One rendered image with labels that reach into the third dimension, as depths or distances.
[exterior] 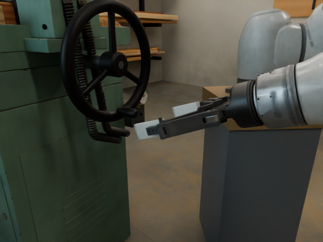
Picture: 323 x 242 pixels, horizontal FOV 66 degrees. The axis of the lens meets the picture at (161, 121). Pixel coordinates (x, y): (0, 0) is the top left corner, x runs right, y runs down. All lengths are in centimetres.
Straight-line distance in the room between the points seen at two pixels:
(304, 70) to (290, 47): 51
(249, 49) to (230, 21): 314
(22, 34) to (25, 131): 24
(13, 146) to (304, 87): 63
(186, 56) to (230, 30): 88
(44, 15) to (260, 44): 61
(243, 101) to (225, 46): 365
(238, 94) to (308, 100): 10
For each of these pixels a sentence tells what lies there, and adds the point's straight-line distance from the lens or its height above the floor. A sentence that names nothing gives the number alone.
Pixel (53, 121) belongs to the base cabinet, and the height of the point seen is 65.
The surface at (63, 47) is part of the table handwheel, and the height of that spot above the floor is 86.
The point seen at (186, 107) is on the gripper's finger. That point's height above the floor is 73.
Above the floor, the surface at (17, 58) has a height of 83.
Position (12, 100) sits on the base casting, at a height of 73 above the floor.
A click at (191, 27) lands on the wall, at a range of 436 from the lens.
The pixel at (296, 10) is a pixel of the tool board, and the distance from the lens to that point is 369.
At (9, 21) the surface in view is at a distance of 80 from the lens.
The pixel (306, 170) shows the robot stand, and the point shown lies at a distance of 98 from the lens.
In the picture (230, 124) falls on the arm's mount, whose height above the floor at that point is 62.
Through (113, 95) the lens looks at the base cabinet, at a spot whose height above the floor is 67.
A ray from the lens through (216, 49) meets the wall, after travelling 411.
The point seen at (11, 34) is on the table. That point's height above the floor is 88.
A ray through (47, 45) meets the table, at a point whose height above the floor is 86.
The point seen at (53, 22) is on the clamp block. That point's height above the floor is 90.
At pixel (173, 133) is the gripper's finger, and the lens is 39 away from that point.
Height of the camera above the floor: 89
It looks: 20 degrees down
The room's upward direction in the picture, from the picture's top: straight up
